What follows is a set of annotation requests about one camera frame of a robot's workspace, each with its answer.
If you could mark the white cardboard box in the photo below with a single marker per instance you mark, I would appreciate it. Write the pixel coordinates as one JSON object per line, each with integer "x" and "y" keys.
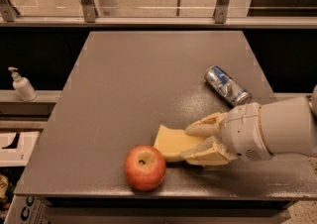
{"x": 16, "y": 148}

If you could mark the white printed box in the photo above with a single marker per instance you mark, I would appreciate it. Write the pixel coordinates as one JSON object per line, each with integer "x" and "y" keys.
{"x": 26, "y": 210}

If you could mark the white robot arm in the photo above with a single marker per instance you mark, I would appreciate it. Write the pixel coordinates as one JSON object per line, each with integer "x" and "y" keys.
{"x": 290, "y": 126}

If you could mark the silver blue soda can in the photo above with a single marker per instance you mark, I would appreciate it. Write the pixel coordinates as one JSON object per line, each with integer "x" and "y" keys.
{"x": 226, "y": 86}

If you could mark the red apple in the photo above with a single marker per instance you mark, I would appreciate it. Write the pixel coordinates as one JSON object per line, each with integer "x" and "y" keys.
{"x": 144, "y": 168}

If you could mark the white pump bottle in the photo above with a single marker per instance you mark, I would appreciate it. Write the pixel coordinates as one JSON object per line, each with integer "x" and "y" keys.
{"x": 22, "y": 85}

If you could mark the yellow sponge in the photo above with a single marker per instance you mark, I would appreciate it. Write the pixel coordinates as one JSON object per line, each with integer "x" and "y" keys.
{"x": 172, "y": 142}

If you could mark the left metal bracket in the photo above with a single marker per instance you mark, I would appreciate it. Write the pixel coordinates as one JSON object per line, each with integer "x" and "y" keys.
{"x": 8, "y": 11}

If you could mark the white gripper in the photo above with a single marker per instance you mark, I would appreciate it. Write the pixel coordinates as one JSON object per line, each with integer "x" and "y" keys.
{"x": 242, "y": 130}

